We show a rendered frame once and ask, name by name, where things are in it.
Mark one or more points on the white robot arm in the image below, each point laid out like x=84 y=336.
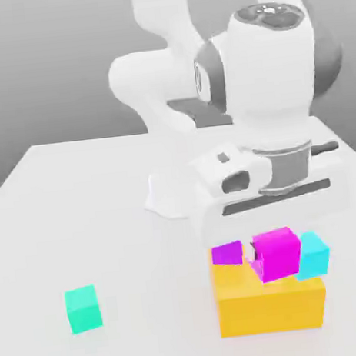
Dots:
x=265 y=94

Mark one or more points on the small green cube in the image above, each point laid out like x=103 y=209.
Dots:
x=83 y=310

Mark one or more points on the large orange box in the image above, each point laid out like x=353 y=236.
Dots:
x=272 y=307

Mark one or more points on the small cyan cube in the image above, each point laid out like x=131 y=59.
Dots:
x=315 y=256

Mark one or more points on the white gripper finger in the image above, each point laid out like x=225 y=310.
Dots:
x=253 y=262

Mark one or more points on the small magenta cube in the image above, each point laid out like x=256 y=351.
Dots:
x=278 y=254

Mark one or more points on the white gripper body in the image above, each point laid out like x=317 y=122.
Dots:
x=262 y=218

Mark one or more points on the small purple cube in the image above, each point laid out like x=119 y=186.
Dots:
x=226 y=253

